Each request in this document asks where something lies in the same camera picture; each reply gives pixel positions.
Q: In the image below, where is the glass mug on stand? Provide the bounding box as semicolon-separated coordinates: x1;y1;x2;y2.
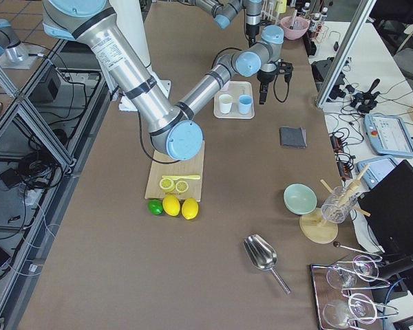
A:
321;186;358;224

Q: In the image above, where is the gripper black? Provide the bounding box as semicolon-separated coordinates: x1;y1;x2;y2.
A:
245;15;260;43
257;60;293;105

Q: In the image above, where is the white wire cup rack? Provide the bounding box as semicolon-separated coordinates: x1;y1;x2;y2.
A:
261;0;277;21

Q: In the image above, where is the pink plastic cup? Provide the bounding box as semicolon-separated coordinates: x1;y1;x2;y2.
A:
220;81;230;92

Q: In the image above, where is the pink bowl with ice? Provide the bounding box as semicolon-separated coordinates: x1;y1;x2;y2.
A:
279;16;310;41

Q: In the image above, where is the cream rabbit tray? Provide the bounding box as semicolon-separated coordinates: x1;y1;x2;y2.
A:
213;81;255;120

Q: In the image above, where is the whole lemon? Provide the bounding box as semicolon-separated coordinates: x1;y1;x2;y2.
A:
162;195;181;217
182;198;199;220

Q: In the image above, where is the yellow cup on rack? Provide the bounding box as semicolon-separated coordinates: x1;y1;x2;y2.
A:
277;0;287;14

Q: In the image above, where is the yellow plastic knife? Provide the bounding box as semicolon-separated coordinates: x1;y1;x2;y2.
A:
162;175;201;180

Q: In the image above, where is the wooden cutting board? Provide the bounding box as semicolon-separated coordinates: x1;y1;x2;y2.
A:
145;142;205;202

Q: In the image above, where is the metal scoop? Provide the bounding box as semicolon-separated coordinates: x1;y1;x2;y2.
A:
244;234;291;294

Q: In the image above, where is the blue teach pendant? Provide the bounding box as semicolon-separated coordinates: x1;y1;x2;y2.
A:
363;113;413;158
357;155;398;189

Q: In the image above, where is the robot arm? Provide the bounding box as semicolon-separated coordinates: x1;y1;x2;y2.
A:
42;1;284;161
178;0;262;46

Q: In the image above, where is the wooden mug tree stand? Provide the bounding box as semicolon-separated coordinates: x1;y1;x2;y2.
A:
299;164;370;244

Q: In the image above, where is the dark grey folded cloth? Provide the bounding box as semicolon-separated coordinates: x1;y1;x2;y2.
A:
279;126;307;149

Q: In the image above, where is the metal muddler in bowl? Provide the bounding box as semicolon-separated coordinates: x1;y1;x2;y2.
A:
289;10;297;30

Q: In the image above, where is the blue plastic cup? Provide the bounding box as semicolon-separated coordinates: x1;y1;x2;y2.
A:
238;94;253;115

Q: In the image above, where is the green bowl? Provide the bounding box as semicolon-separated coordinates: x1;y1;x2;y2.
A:
284;184;317;215

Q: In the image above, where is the green lime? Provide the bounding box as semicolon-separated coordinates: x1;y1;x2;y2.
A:
147;199;164;215

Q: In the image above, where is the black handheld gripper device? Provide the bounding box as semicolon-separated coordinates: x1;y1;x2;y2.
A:
350;78;381;113

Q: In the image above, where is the cream plastic cup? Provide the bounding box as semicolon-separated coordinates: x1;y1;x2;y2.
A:
218;93;233;114

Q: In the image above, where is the aluminium frame post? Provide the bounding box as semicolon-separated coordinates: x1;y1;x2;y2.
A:
315;0;376;109

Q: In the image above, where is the lemon slice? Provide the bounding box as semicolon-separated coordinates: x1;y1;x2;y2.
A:
175;180;189;194
159;178;176;193

